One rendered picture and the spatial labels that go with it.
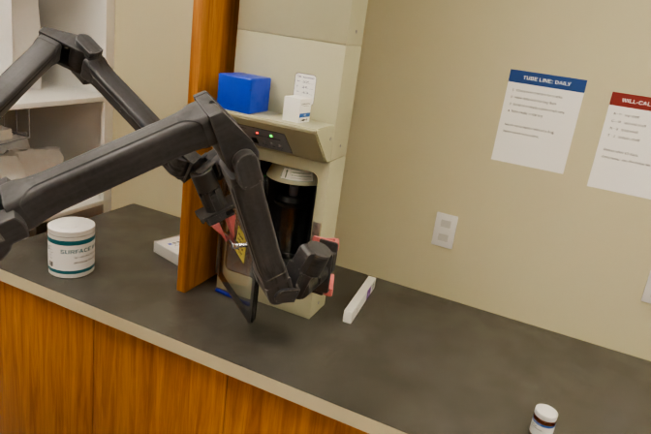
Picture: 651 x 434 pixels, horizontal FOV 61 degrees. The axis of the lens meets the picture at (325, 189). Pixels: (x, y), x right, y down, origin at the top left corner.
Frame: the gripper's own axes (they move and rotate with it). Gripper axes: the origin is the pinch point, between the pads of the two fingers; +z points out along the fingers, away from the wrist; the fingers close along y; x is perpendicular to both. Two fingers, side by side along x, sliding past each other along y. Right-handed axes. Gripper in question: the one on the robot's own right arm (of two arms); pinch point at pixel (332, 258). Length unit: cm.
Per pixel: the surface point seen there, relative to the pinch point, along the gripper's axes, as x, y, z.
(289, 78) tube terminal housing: 23.5, 40.1, 12.3
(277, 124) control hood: 19.5, 30.1, 0.8
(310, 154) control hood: 12.9, 22.6, 7.8
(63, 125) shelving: 152, -2, 54
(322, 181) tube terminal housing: 10.5, 14.9, 12.1
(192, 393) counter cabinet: 28, -42, -15
